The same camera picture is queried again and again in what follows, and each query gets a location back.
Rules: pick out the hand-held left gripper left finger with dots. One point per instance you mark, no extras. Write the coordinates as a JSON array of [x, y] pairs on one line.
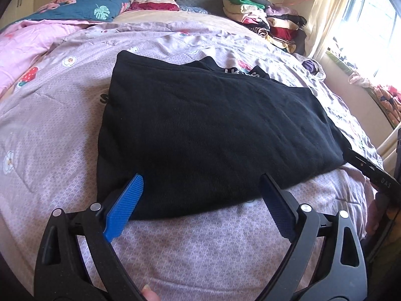
[[123, 203]]

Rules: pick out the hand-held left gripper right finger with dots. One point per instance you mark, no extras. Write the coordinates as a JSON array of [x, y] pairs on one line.
[[278, 210]]

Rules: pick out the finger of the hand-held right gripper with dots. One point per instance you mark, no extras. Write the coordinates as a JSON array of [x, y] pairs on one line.
[[376, 175]]

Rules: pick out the black and orange garment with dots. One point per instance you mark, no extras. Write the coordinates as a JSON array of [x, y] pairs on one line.
[[203, 125]]

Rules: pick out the stack of folded clothes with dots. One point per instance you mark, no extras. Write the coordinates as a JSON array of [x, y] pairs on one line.
[[250, 15]]

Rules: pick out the person's right hand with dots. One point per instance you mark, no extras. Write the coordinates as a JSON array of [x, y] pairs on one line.
[[372, 216]]

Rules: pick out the person's left hand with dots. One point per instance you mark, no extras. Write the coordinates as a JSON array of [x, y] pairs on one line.
[[150, 294]]

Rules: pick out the floral cloth on sill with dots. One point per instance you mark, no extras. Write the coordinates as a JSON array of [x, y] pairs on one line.
[[388, 97]]

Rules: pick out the lilac floral quilt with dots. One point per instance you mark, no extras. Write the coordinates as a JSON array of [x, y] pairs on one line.
[[203, 257]]

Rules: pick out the purple cloth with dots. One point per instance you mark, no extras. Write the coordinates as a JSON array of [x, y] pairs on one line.
[[311, 65]]

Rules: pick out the window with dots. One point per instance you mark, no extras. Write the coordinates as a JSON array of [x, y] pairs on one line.
[[376, 22]]

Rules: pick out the cream curtain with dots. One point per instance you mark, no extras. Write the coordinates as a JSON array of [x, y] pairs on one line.
[[329, 12]]

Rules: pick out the pink quilt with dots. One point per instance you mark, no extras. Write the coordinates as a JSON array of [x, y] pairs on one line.
[[25, 47]]

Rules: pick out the beige bed sheet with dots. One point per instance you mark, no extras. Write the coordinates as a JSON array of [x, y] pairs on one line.
[[163, 17]]

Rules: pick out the red cloth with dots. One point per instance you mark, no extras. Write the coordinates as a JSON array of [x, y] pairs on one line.
[[153, 6]]

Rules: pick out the blue leaf-print pillow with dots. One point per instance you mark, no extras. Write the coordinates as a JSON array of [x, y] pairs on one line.
[[94, 3]]

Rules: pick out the white curved frame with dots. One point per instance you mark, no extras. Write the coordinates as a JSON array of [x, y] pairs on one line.
[[387, 145]]

